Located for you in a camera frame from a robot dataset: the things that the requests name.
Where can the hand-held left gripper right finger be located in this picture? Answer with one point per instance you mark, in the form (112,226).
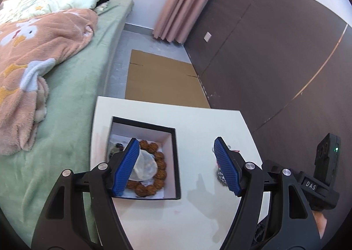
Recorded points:
(225,164)

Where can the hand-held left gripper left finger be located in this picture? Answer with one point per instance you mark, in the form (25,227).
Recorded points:
(128,162)

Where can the black box with white lining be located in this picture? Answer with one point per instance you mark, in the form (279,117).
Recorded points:
(172,156)

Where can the person's right forearm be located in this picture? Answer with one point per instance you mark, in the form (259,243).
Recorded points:
(320,222)

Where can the dark small jewelry piece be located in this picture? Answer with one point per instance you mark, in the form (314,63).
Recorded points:
(118,146)

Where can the white translucent pouch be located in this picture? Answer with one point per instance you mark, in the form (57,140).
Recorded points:
(145,164)

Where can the flat brown cardboard sheet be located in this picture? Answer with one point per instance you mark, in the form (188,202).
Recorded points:
(162,79)

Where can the green bed mattress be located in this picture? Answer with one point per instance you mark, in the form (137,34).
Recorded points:
(82,73)

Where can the pink printed fleece blanket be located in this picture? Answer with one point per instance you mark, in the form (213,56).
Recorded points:
(41,46)

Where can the black cloth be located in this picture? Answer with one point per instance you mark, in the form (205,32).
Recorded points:
(103,1)

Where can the pink curtain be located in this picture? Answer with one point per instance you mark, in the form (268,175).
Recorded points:
(187,5)

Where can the white wall switch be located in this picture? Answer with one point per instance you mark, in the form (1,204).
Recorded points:
(207,36)

